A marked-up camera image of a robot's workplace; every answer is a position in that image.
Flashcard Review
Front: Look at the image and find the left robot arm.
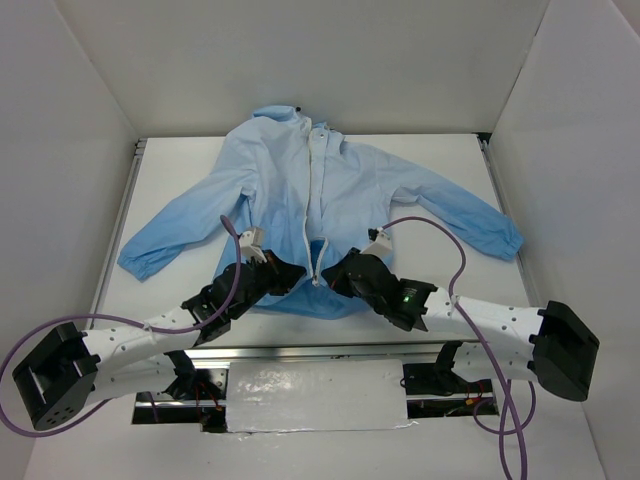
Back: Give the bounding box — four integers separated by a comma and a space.
12, 250, 306, 432

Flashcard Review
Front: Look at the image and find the light blue zip jacket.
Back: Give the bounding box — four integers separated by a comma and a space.
118, 106, 524, 320

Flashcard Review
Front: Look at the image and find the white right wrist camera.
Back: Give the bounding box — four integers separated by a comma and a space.
361, 227, 393, 260

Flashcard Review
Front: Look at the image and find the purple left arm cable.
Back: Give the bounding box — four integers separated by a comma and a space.
0, 214, 251, 437

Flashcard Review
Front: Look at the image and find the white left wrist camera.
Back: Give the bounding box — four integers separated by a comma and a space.
239, 227, 267, 263

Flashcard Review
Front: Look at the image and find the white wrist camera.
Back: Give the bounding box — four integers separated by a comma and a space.
361, 227, 393, 260
239, 227, 267, 263

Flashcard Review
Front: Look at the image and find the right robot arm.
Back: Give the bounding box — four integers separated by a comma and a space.
322, 249, 600, 402

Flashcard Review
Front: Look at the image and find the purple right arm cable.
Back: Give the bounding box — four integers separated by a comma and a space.
382, 216, 537, 480

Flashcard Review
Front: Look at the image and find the aluminium rail frame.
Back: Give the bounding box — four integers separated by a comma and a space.
89, 130, 544, 436

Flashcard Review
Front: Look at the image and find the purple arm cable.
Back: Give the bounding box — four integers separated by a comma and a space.
382, 216, 537, 480
0, 214, 251, 437

